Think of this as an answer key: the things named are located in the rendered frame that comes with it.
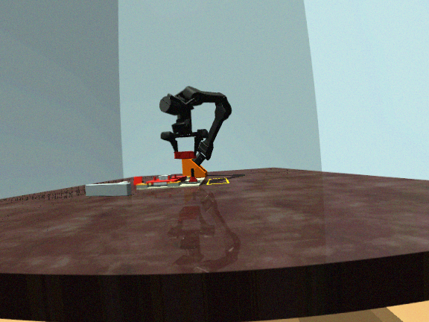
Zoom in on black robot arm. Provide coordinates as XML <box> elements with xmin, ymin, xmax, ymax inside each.
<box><xmin>159</xmin><ymin>86</ymin><xmax>232</xmax><ymax>166</ymax></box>

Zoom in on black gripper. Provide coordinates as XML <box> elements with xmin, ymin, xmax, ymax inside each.
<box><xmin>161</xmin><ymin>116</ymin><xmax>209</xmax><ymax>156</ymax></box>

